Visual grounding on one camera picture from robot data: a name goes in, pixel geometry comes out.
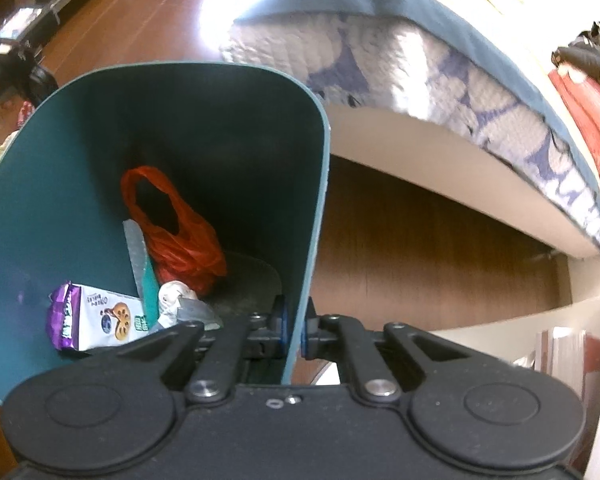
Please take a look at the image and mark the white purple biscuit package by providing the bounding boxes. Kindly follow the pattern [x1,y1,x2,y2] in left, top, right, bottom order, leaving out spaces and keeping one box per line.
[46,282,149,352]

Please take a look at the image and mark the grey white paper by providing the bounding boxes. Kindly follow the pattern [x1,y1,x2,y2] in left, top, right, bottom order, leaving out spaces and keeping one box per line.
[149,281,223,333]

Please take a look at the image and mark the clothes pile on bed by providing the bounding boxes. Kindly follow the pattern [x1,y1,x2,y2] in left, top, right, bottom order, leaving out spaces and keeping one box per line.
[550,22,600,177]

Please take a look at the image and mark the dark teal trash bin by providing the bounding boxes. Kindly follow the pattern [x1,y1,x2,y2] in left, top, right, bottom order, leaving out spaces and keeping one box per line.
[0,60,333,406]

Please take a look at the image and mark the bed with orange bedspread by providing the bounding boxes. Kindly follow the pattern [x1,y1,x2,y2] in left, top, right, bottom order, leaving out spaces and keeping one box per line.
[210,0,600,258]

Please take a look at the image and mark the dark red snack wrapper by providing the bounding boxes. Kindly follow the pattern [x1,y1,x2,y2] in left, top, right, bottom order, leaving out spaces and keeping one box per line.
[17,101,35,128]

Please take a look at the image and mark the red plastic bag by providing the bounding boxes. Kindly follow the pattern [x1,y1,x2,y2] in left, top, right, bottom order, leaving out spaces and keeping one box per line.
[120,166,227,297]

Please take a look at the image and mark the white nightstand shelf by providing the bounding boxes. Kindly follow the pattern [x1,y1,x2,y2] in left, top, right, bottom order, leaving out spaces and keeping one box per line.
[314,294,600,480]

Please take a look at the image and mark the books on shelf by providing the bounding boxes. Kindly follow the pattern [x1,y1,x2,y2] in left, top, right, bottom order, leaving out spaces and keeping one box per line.
[514,326,600,474]

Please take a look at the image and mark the white teal tissue pack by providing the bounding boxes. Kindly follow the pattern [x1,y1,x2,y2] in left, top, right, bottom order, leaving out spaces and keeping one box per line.
[122,219,159,333]

